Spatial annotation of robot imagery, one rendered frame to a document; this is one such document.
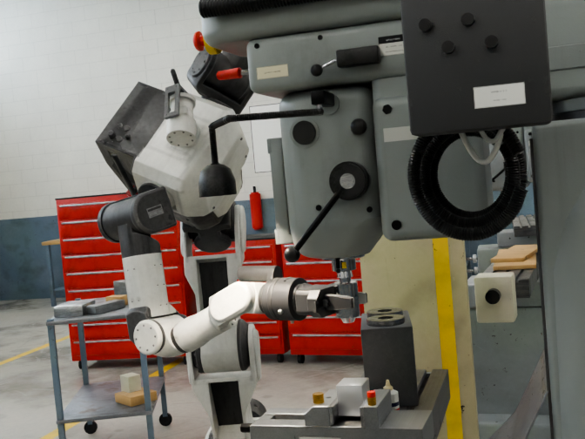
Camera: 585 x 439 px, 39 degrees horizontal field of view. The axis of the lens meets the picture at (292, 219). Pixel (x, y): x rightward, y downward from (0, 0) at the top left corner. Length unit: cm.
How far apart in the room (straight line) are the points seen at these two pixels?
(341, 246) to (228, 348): 81
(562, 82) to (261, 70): 53
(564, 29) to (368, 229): 48
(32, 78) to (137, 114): 1065
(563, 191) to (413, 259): 198
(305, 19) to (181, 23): 1017
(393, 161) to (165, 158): 68
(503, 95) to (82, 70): 1123
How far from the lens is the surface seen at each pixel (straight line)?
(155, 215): 191
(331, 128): 153
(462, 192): 147
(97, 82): 1215
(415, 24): 124
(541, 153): 142
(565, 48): 148
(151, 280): 190
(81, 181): 1226
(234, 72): 179
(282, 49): 154
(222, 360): 230
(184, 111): 190
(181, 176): 193
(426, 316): 339
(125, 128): 205
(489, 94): 122
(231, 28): 156
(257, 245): 654
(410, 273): 337
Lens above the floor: 147
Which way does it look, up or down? 3 degrees down
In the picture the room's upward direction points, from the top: 5 degrees counter-clockwise
